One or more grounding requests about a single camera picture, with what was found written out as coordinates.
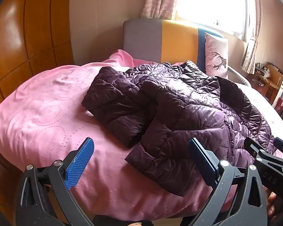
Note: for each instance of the white curved bed rail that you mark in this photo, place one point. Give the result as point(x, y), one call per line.
point(239, 75)

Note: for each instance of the pink deer print pillow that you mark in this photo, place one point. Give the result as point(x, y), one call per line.
point(214, 51)

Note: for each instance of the cluttered wooden desk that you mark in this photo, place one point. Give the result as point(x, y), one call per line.
point(271, 82)

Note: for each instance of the person's right hand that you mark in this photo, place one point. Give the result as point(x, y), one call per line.
point(271, 204)

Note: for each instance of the wooden wardrobe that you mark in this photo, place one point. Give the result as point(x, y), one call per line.
point(26, 28)

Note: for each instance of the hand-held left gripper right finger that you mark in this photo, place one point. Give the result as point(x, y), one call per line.
point(202, 162)

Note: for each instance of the pink blanket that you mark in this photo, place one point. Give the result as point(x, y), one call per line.
point(44, 117)

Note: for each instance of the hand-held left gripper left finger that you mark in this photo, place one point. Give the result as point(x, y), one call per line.
point(80, 162)

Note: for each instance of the grey orange blue headboard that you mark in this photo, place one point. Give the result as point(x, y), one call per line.
point(176, 42)

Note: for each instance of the purple puffer jacket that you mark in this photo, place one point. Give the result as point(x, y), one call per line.
point(174, 113)

